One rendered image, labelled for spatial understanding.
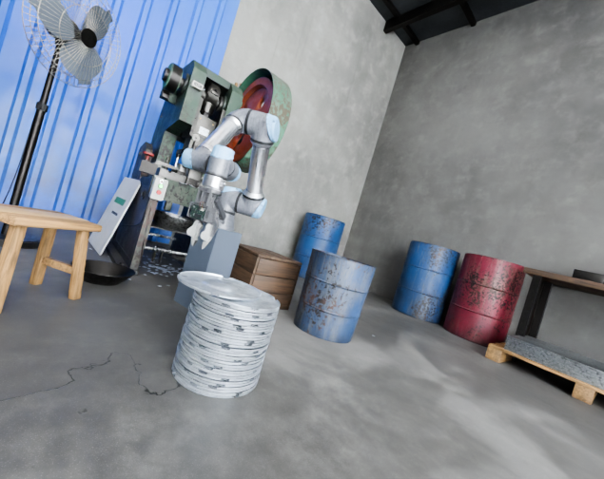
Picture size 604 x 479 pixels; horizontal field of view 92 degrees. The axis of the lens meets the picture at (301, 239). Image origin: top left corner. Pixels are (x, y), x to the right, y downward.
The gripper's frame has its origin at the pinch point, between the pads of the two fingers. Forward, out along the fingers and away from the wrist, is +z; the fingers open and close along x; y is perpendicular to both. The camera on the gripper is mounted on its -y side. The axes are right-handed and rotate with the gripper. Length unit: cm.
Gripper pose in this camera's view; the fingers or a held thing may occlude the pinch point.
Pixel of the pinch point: (200, 243)
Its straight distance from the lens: 111.9
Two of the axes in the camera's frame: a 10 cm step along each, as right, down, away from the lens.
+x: 9.3, 2.8, -2.4
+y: -2.4, -0.6, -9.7
